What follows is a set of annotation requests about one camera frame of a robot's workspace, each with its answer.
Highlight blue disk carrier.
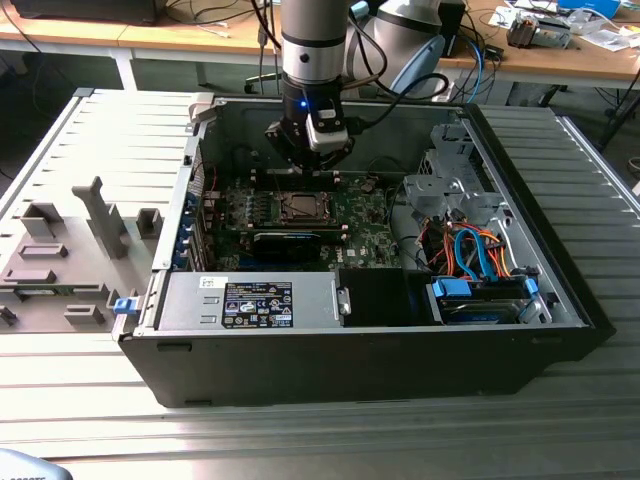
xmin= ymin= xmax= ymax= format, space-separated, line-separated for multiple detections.
xmin=429 ymin=276 xmax=541 ymax=326

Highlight black PC case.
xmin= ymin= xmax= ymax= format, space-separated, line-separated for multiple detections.
xmin=112 ymin=93 xmax=617 ymax=409

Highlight hard disk drive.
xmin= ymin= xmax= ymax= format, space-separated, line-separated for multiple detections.
xmin=439 ymin=298 xmax=524 ymax=325

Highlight green motherboard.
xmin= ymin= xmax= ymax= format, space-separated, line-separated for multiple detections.
xmin=202 ymin=172 xmax=405 ymax=274

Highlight CPU socket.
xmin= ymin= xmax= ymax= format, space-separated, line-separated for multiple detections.
xmin=276 ymin=188 xmax=337 ymax=227

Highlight silver CPU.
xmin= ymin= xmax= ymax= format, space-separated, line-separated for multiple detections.
xmin=288 ymin=194 xmax=323 ymax=218

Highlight silver metal drive cage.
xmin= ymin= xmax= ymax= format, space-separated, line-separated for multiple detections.
xmin=402 ymin=122 xmax=507 ymax=229

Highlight silver optical drive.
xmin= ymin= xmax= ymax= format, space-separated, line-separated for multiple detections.
xmin=534 ymin=18 xmax=575 ymax=50

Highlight white papers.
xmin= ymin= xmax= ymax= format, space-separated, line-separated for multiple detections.
xmin=579 ymin=27 xmax=640 ymax=52

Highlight blue box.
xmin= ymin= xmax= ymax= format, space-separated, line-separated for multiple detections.
xmin=557 ymin=0 xmax=622 ymax=17

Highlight black graphics card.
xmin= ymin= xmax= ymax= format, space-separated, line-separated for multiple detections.
xmin=248 ymin=228 xmax=325 ymax=265

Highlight red yellow power wires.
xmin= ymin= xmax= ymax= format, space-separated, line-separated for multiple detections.
xmin=418 ymin=218 xmax=455 ymax=277

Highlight orange wire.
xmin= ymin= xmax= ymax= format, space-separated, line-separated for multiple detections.
xmin=477 ymin=227 xmax=514 ymax=279

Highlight blue wire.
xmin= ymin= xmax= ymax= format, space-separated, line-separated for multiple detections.
xmin=451 ymin=226 xmax=491 ymax=285

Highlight black box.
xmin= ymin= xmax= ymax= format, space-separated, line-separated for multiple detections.
xmin=439 ymin=1 xmax=470 ymax=59

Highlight black flat device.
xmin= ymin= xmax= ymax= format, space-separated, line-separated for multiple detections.
xmin=9 ymin=0 xmax=160 ymax=27

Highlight silver power supply unit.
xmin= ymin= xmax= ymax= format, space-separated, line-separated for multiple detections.
xmin=153 ymin=272 xmax=347 ymax=334

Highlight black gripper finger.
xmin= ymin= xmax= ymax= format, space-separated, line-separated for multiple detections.
xmin=317 ymin=136 xmax=357 ymax=174
xmin=263 ymin=121 xmax=321 ymax=175

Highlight wooden desk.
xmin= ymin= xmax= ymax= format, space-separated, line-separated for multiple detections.
xmin=0 ymin=0 xmax=284 ymax=91
xmin=434 ymin=0 xmax=640 ymax=104

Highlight grey parts rack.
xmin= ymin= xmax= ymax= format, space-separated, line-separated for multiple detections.
xmin=0 ymin=174 xmax=165 ymax=335

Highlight copper CPU cooler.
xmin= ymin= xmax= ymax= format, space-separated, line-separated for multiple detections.
xmin=506 ymin=13 xmax=540 ymax=50

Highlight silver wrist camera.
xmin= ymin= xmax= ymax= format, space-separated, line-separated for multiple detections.
xmin=306 ymin=106 xmax=350 ymax=152

